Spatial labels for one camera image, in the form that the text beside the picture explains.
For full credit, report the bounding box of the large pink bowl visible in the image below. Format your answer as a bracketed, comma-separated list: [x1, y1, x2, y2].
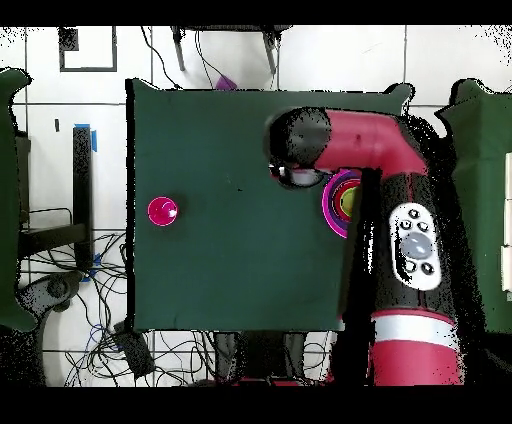
[321, 169, 363, 240]

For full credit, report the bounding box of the small pinkish red bowl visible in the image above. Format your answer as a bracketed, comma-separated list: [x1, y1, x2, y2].
[331, 178, 361, 224]

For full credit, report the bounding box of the purple bowl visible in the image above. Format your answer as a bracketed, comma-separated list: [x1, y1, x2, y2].
[324, 172, 361, 236]

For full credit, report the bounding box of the pinkish red cup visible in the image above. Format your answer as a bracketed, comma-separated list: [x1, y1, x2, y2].
[146, 196, 180, 228]

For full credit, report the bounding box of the dark green tablecloth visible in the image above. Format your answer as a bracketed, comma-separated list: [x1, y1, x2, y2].
[125, 77, 413, 333]

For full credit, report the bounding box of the black metal stand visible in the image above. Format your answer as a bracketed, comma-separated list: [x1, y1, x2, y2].
[17, 123, 98, 271]

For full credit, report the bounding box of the green cloth covered table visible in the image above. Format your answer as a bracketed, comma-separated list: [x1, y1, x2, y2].
[434, 78, 512, 335]
[0, 67, 38, 333]

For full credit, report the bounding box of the black power brick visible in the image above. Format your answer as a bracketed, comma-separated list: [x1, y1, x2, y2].
[112, 321, 156, 380]

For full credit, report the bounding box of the black camera tripod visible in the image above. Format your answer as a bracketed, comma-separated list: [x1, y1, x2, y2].
[170, 25, 293, 75]

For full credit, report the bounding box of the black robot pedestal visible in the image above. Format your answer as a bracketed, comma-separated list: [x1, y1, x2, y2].
[212, 331, 309, 381]

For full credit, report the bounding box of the black square frame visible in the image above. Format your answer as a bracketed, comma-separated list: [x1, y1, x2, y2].
[58, 25, 118, 74]

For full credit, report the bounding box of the tangle of cables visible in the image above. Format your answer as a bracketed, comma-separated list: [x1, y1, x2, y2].
[17, 229, 217, 387]

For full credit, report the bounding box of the dark grey pedestal leg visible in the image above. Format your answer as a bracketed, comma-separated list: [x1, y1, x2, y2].
[17, 270, 84, 315]

